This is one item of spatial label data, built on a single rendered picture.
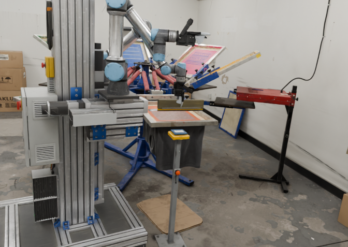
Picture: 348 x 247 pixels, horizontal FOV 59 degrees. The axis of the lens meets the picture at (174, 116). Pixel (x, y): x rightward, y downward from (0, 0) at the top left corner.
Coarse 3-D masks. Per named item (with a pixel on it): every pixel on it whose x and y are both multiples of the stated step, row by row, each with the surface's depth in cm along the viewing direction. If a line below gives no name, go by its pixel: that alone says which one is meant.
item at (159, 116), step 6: (150, 108) 298; (156, 108) 300; (150, 114) 276; (156, 114) 277; (162, 114) 278; (168, 114) 280; (156, 120) 259; (162, 120) 260; (168, 120) 262; (174, 120) 263
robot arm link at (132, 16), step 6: (132, 6) 190; (126, 12) 189; (132, 12) 190; (126, 18) 193; (132, 18) 191; (138, 18) 192; (132, 24) 193; (138, 24) 192; (144, 24) 193; (138, 30) 193; (144, 30) 193; (150, 30) 195; (144, 36) 194; (150, 36) 194; (150, 42) 195
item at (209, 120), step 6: (150, 102) 313; (156, 102) 315; (144, 114) 261; (198, 114) 287; (204, 114) 275; (150, 120) 245; (198, 120) 255; (204, 120) 256; (210, 120) 258; (216, 120) 259; (150, 126) 240; (156, 126) 241; (162, 126) 242; (168, 126) 244; (174, 126) 246
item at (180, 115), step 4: (172, 112) 288; (176, 112) 289; (180, 112) 291; (184, 112) 292; (188, 112) 293; (176, 116) 277; (180, 116) 278; (184, 116) 279; (188, 116) 280; (192, 116) 281; (180, 120) 264; (184, 120) 265; (188, 120) 266; (192, 120) 267
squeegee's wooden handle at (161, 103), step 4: (160, 100) 249; (164, 100) 250; (168, 100) 252; (172, 100) 253; (176, 100) 254; (184, 100) 256; (188, 100) 257; (192, 100) 258; (196, 100) 260; (200, 100) 261; (160, 104) 250; (164, 104) 251; (168, 104) 252; (172, 104) 254; (176, 104) 255; (180, 104) 256; (184, 104) 257; (188, 104) 258; (192, 104) 259; (196, 104) 261; (200, 104) 262; (160, 108) 251
